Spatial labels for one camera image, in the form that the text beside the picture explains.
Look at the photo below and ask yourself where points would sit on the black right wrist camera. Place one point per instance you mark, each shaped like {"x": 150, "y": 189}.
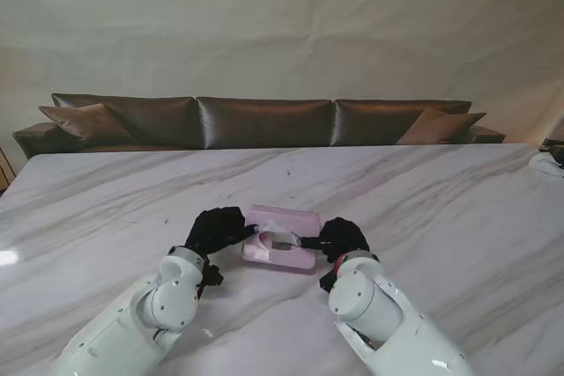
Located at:
{"x": 327, "y": 281}

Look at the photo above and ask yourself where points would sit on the brown throw cushion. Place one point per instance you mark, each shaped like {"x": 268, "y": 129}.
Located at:
{"x": 83, "y": 123}
{"x": 440, "y": 127}

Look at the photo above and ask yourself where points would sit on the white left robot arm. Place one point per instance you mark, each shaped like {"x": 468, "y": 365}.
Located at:
{"x": 141, "y": 319}

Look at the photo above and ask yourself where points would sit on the brown leather sofa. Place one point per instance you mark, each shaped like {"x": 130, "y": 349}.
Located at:
{"x": 264, "y": 123}

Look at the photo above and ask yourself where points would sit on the pink tissue box cover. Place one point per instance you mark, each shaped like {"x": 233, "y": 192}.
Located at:
{"x": 291, "y": 217}

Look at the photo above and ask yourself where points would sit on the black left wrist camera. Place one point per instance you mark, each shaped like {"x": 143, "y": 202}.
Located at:
{"x": 212, "y": 274}

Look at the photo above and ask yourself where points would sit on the white crumpled cloth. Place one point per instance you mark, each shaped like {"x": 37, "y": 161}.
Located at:
{"x": 548, "y": 164}

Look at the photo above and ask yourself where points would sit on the wooden furniture edge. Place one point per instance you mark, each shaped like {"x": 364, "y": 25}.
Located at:
{"x": 3, "y": 169}

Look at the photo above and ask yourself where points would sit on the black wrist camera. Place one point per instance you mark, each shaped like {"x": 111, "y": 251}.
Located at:
{"x": 327, "y": 281}
{"x": 212, "y": 274}

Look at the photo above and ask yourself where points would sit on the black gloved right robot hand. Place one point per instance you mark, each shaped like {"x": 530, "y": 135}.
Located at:
{"x": 343, "y": 237}

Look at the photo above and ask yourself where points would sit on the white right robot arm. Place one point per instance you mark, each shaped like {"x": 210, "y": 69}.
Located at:
{"x": 388, "y": 319}

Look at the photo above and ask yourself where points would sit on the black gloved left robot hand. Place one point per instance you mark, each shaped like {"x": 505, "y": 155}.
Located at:
{"x": 216, "y": 230}

